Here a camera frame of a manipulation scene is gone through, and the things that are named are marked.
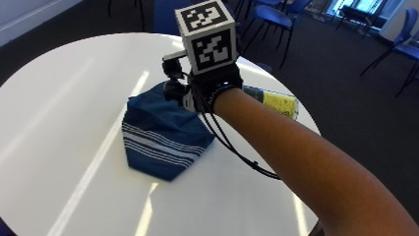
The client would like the bright window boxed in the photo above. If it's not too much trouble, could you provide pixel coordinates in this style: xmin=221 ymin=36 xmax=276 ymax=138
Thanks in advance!
xmin=326 ymin=0 xmax=386 ymax=14

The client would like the black glove cable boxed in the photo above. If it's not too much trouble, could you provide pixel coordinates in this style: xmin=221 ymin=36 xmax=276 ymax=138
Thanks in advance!
xmin=197 ymin=97 xmax=282 ymax=181

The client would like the blue chair with black legs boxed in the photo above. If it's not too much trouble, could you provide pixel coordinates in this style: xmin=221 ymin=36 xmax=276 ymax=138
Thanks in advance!
xmin=254 ymin=0 xmax=314 ymax=16
xmin=361 ymin=7 xmax=419 ymax=98
xmin=152 ymin=0 xmax=184 ymax=36
xmin=241 ymin=4 xmax=294 ymax=69

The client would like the small black palm camera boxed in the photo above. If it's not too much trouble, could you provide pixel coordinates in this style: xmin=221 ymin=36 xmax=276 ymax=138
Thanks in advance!
xmin=161 ymin=50 xmax=191 ymax=103

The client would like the blue striped cloth bag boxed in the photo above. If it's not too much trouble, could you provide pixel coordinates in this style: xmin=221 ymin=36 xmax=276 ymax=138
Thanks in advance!
xmin=121 ymin=81 xmax=216 ymax=182

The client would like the white cube with black markers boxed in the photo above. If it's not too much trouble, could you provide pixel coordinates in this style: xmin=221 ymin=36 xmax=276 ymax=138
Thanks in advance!
xmin=175 ymin=0 xmax=240 ymax=76

